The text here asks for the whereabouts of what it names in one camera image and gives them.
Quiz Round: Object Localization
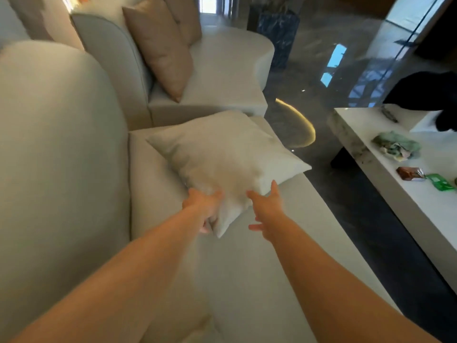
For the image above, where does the person's right hand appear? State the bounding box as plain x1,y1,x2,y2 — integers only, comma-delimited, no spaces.
246,180,286,244

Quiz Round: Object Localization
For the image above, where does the person's left hand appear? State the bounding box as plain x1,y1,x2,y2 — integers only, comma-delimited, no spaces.
182,188,225,235

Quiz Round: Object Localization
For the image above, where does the white square cushion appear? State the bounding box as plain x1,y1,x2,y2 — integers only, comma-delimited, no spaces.
146,111,312,239

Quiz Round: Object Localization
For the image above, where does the person's right forearm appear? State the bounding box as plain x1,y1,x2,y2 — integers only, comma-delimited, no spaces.
266,215,442,343

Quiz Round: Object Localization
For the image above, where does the person's left forearm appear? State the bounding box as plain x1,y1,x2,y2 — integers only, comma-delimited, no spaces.
11,205,205,343

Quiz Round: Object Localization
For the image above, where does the cream curved sofa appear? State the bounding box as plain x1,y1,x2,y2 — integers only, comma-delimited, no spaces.
71,0,275,131

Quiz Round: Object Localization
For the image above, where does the crumpled pale green cloth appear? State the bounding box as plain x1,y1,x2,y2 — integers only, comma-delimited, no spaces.
371,131,422,162

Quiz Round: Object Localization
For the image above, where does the brown snack packet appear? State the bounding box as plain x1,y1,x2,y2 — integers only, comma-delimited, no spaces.
396,166,426,182

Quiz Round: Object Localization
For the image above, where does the dark pen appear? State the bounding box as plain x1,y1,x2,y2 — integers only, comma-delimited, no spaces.
380,106,399,124

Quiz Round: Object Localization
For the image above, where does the white marble coffee table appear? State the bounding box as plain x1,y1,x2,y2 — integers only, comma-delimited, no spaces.
327,103,457,294

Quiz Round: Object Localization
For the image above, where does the large beige cushion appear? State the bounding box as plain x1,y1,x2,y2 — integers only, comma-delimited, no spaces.
122,0,194,103

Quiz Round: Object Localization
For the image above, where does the white box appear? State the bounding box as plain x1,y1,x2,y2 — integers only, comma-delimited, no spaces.
409,111,443,133

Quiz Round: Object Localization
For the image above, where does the cream sofa with rounded back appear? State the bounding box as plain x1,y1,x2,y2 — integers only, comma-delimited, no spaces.
0,40,401,343

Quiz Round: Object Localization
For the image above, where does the green snack packet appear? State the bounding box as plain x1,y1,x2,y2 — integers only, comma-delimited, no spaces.
425,173,456,192

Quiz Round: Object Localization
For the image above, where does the black garment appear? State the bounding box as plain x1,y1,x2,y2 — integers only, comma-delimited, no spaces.
383,71,457,133

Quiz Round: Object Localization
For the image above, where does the dark blue marble pedestal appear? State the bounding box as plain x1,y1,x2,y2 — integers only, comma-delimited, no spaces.
247,5,301,70

